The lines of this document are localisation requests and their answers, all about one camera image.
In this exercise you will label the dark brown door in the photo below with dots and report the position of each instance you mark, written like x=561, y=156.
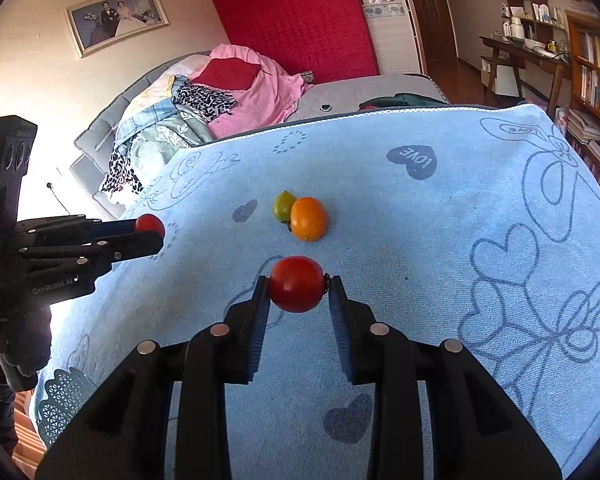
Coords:
x=432, y=15

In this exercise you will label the white lace plastic basket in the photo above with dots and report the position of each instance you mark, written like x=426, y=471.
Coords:
x=62, y=400

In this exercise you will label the grey bed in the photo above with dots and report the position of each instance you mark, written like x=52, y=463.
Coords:
x=375, y=90

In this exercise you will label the framed wedding photo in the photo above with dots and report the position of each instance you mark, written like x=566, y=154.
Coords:
x=115, y=20

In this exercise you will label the green lime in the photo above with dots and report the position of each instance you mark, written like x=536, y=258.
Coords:
x=282, y=205

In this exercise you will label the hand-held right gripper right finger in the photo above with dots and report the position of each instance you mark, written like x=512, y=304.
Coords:
x=342, y=330

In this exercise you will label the light blue printed blanket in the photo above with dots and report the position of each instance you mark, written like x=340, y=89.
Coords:
x=430, y=260

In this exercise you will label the red mattress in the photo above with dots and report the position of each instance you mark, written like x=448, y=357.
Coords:
x=300, y=20

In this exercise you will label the white drawer unit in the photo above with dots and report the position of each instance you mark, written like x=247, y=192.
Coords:
x=504, y=77

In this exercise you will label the light blue wardrobe sticker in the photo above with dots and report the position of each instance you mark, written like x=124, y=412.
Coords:
x=385, y=10

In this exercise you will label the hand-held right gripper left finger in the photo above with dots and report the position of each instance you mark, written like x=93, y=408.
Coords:
x=257, y=330

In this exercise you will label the red pillow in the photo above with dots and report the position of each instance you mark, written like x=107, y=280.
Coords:
x=227, y=74

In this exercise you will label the wooden desk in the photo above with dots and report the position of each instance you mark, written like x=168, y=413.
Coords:
x=520, y=50

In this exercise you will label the wall socket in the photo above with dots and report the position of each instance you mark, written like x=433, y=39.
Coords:
x=55, y=177

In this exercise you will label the orange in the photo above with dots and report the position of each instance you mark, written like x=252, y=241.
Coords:
x=308, y=219

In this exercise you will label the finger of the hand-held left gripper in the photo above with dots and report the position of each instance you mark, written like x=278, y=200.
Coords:
x=80, y=229
x=130, y=250

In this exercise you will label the person's left hand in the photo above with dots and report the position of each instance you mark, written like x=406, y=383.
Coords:
x=22, y=345

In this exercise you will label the grey floral quilt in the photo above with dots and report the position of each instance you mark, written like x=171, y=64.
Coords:
x=170, y=135

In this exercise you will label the pink blanket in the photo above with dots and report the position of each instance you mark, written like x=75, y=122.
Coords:
x=265, y=95

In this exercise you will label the white bottle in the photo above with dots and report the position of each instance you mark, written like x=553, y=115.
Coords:
x=561, y=120

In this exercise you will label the white kettle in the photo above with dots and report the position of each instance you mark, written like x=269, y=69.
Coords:
x=517, y=28

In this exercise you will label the leopard print cloth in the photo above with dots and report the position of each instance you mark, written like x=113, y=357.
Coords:
x=205, y=100

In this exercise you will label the pale patchwork quilt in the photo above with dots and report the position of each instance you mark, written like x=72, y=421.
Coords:
x=150, y=105

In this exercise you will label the dark green cloth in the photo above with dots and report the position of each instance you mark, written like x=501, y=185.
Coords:
x=410, y=100

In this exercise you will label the red tomato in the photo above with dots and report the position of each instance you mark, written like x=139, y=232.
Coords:
x=295, y=285
x=150, y=225

